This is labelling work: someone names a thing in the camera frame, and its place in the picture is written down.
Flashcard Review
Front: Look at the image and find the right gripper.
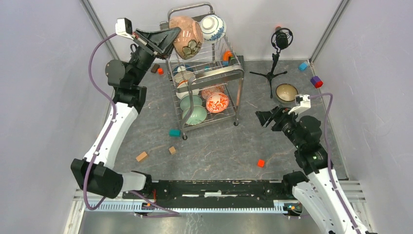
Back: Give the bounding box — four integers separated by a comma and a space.
255, 104, 303, 149

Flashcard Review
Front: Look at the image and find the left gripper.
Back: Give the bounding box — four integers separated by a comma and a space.
129, 27, 183, 86

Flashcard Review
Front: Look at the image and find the copper bowl with floral motif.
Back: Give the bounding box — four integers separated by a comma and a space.
169, 16, 204, 60

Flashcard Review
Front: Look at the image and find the dark bowl with lattice band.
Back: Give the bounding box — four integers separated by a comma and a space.
276, 83, 299, 103

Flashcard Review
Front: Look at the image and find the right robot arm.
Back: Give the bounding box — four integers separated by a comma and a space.
255, 106, 370, 234

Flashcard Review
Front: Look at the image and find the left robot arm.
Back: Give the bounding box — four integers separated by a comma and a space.
71, 27, 181, 199

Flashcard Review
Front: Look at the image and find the steel two-tier dish rack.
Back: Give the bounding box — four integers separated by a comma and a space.
159, 1, 245, 141

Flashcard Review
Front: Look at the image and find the brown block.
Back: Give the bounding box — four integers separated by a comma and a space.
150, 63, 160, 74

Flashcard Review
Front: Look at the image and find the small red block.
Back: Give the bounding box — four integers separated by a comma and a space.
157, 68, 164, 75

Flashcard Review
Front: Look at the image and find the blue rimmed small bowl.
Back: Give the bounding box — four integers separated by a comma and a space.
172, 64, 194, 76

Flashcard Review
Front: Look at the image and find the red cube block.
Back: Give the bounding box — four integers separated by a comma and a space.
257, 159, 265, 168

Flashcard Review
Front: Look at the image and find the white bowl with orange rim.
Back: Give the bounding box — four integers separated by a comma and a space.
173, 71, 195, 99

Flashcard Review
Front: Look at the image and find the red white patterned bowl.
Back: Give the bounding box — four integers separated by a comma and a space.
206, 93, 230, 113

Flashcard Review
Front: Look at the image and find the white blue floral bowl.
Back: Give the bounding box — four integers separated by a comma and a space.
200, 15, 227, 44

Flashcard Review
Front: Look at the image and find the purple and red block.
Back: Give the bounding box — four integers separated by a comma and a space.
310, 76, 323, 89

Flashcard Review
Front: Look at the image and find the light blue block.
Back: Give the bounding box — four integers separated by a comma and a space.
298, 61, 309, 71

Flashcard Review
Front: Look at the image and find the orange arch block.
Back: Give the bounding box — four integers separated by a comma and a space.
222, 50, 232, 62

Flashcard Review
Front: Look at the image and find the celadon green front bowl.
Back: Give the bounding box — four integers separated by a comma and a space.
185, 106, 207, 125

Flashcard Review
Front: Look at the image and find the celadon green bowl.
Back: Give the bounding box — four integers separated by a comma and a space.
179, 95, 203, 111
185, 106, 207, 125

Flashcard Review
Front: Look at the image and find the celadon green rear bowl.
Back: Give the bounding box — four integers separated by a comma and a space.
179, 95, 203, 111

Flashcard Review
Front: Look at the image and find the black microphone on tripod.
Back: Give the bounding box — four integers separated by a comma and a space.
250, 26, 294, 98

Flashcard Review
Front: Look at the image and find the teal block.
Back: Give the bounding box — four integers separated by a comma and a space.
169, 129, 181, 137

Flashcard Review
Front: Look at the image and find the small wooden cube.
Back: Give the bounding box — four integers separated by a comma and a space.
169, 146, 177, 155

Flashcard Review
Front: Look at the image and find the long wooden block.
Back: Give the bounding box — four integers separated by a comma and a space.
136, 152, 148, 162

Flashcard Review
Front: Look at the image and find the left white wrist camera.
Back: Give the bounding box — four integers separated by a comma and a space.
115, 18, 133, 38

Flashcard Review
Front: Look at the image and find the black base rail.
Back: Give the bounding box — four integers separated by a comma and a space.
142, 180, 295, 208

